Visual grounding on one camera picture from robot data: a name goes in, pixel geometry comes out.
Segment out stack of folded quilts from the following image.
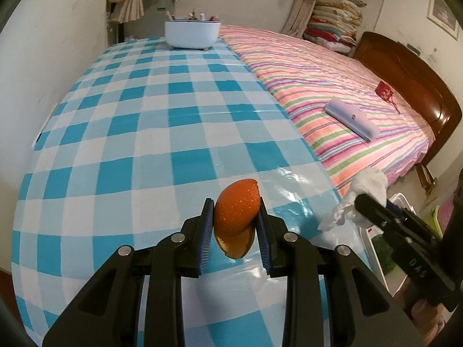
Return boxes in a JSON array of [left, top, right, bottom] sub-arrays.
[[303, 0, 363, 53]]

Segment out grey appliance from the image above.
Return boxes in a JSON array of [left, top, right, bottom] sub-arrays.
[[155, 0, 178, 17]]

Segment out wooden headboard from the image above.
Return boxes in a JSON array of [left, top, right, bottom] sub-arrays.
[[352, 31, 463, 174]]

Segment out framed wall picture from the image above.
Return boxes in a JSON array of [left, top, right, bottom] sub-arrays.
[[427, 0, 462, 41]]

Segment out bed with striped sheet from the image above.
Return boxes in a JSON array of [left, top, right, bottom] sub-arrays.
[[219, 25, 435, 192]]

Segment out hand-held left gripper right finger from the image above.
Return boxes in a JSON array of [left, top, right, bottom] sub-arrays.
[[255, 197, 424, 347]]

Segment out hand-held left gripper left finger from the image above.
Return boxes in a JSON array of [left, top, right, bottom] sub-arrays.
[[43, 198, 215, 347]]

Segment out orange peel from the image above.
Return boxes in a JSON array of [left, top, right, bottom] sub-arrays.
[[213, 178, 262, 260]]

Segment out white tissue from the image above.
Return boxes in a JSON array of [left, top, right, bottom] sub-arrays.
[[317, 167, 387, 231]]

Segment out folded lavender cloth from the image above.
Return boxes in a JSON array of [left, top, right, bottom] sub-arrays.
[[324, 97, 380, 141]]

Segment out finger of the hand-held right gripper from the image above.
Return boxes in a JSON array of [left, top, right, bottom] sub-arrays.
[[354, 193, 395, 232], [386, 202, 440, 241]]

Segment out white pen holder tub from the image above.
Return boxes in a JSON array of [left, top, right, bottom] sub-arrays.
[[164, 7, 222, 51]]

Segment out red pouch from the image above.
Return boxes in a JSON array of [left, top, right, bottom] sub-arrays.
[[376, 80, 402, 114]]

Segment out white trash bin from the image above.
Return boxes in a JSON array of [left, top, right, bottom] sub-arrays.
[[362, 192, 416, 297]]

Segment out person's right forearm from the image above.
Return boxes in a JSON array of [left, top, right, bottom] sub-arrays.
[[403, 278, 449, 320]]

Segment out straight beige curtain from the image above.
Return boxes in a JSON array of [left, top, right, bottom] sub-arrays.
[[281, 0, 321, 37]]

